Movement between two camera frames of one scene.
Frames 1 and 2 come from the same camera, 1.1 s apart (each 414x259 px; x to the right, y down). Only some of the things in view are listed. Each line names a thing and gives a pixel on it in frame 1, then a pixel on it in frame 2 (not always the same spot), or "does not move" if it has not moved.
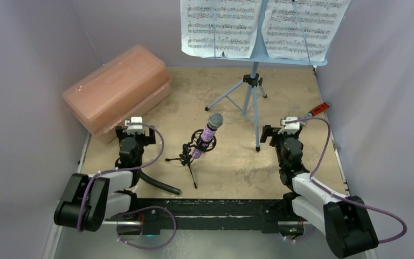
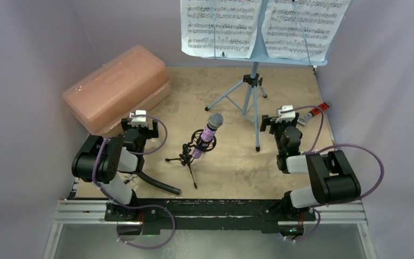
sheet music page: [219, 28] does not move
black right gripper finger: [267, 131] -> [266, 121]
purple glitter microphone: [215, 121] does not move
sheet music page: [301, 29] does not move
